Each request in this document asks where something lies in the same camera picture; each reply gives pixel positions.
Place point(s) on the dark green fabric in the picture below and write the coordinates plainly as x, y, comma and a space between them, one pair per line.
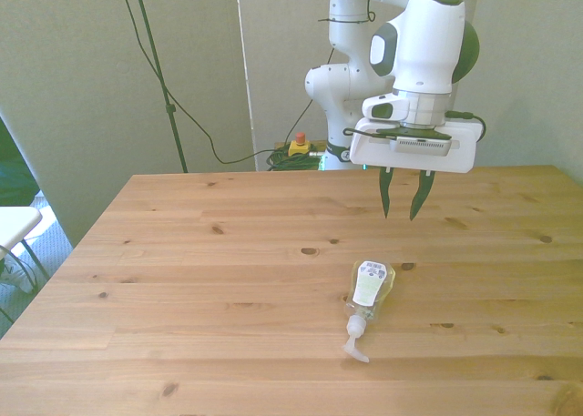
13, 175

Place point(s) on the yellow emergency stop button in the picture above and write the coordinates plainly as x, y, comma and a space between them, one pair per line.
298, 149

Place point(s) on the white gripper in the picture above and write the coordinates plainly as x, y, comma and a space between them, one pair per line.
373, 154

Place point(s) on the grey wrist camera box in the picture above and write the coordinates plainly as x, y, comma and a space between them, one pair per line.
421, 145

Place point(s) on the clear sanitizer pump bottle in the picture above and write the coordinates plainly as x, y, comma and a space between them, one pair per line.
369, 288

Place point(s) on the black camera stand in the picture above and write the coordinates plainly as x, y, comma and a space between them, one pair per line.
157, 65

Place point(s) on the white wall trim strip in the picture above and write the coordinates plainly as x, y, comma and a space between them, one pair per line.
246, 93

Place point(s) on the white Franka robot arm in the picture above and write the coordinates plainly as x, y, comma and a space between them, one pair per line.
423, 47

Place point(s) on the white folding table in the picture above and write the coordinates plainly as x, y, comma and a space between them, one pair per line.
18, 225

